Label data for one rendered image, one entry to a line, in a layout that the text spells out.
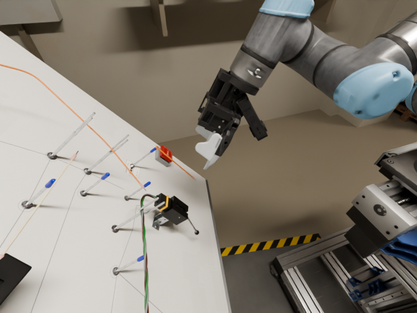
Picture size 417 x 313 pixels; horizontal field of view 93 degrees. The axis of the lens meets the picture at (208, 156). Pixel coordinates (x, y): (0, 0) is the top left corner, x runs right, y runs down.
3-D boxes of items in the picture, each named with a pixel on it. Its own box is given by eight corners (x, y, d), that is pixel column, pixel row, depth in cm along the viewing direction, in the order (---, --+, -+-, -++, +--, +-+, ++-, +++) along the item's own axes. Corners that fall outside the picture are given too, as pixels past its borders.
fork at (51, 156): (49, 150, 40) (90, 108, 35) (58, 155, 41) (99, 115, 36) (44, 157, 38) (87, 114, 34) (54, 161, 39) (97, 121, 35)
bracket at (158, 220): (158, 230, 52) (172, 223, 51) (151, 226, 51) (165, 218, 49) (161, 216, 56) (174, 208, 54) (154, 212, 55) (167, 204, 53)
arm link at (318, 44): (334, 100, 38) (296, 77, 34) (304, 76, 46) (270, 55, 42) (372, 61, 34) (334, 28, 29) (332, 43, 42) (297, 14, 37)
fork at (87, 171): (84, 166, 44) (125, 131, 40) (92, 170, 46) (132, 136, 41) (82, 172, 43) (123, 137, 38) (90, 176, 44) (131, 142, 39)
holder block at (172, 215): (176, 225, 51) (188, 219, 50) (161, 215, 49) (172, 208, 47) (177, 212, 55) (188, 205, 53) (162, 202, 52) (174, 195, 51)
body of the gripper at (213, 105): (196, 112, 47) (220, 64, 41) (227, 126, 50) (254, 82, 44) (195, 128, 41) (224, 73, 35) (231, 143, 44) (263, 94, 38)
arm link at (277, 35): (329, 9, 31) (292, -26, 27) (283, 76, 36) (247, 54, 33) (302, 5, 37) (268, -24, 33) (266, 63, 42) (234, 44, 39)
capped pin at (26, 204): (33, 201, 33) (61, 176, 30) (31, 210, 32) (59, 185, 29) (22, 200, 32) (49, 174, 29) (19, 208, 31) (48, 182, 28)
